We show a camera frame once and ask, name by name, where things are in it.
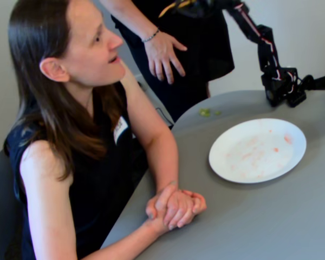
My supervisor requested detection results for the beaded bracelet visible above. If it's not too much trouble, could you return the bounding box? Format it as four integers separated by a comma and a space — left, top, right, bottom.
141, 28, 160, 43

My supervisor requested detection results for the standing person right hand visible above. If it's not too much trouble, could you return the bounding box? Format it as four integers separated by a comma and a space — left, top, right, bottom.
144, 33, 188, 85

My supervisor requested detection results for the dark grey chair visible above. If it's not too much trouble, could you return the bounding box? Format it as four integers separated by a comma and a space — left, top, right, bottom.
0, 148, 25, 260

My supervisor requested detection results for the white round plate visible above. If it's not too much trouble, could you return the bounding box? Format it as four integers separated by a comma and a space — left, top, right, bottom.
208, 118, 308, 185

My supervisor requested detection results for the standing person in black dress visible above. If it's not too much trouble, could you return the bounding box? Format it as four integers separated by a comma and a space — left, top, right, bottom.
110, 0, 235, 123

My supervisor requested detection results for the seated woman in black top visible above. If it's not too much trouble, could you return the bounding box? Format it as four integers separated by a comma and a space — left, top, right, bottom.
4, 0, 179, 260

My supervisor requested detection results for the seated woman left hand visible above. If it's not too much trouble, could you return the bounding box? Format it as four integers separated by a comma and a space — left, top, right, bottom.
163, 185, 207, 231

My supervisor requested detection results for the seated woman left forearm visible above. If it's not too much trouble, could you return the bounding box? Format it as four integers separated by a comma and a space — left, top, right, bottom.
147, 126, 180, 190

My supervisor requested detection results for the standing person right forearm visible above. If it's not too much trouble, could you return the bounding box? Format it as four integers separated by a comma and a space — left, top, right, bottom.
101, 0, 159, 42

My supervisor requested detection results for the white name tag sticker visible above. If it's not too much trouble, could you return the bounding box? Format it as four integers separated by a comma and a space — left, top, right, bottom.
113, 115, 131, 146

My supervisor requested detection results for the seated woman right forearm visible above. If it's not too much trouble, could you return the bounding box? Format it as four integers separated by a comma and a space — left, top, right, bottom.
78, 216, 163, 260

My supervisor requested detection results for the seated woman right hand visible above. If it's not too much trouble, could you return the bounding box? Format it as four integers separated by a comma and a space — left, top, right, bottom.
145, 188, 174, 231

